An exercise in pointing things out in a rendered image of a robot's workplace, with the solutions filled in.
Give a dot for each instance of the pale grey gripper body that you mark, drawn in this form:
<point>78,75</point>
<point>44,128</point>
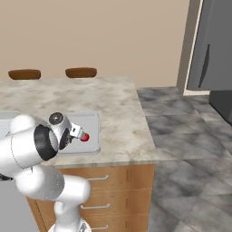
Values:
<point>79,132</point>

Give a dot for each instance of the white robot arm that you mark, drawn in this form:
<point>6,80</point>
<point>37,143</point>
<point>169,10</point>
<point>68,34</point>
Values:
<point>36,181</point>

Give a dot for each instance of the red tomato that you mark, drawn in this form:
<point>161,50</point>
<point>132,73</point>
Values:
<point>85,137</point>

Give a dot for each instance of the grey tupperware container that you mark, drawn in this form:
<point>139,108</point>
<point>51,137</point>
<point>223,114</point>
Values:
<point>90,133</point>

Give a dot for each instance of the brown round stool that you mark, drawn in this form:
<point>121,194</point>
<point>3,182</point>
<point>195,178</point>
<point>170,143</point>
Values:
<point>81,72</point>
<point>24,74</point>

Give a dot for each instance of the wooden drawer front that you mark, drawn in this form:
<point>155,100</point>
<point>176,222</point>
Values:
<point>133,176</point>
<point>127,223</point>
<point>130,201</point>

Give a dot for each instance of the grey fridge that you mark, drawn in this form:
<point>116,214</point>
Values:
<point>216,45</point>

